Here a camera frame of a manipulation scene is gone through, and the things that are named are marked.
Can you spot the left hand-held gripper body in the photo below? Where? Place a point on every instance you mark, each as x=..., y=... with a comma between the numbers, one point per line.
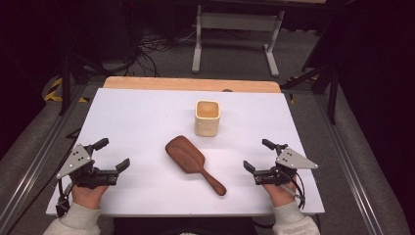
x=85, y=172

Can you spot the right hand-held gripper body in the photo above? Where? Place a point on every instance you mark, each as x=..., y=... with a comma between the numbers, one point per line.
x=283, y=167

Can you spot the brown wooden hairbrush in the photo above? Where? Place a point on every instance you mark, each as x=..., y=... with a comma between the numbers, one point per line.
x=191, y=160

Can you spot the cream square cup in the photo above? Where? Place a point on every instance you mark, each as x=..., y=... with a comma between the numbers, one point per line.
x=207, y=118

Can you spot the person's left hand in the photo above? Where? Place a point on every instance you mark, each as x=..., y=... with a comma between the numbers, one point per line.
x=88, y=195

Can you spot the person's right hand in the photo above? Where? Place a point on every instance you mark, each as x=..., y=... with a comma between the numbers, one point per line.
x=280, y=195

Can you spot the black metal stand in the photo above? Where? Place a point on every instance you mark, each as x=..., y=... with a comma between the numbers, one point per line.
x=332, y=88
x=66, y=83

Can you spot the yellow black hazard tape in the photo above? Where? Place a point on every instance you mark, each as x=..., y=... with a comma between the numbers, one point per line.
x=54, y=91

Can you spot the aluminium rail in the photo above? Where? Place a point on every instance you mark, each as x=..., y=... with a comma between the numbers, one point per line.
x=36, y=160
x=349, y=163

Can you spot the grey metal table frame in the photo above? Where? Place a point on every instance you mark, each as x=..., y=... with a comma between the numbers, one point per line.
x=238, y=23

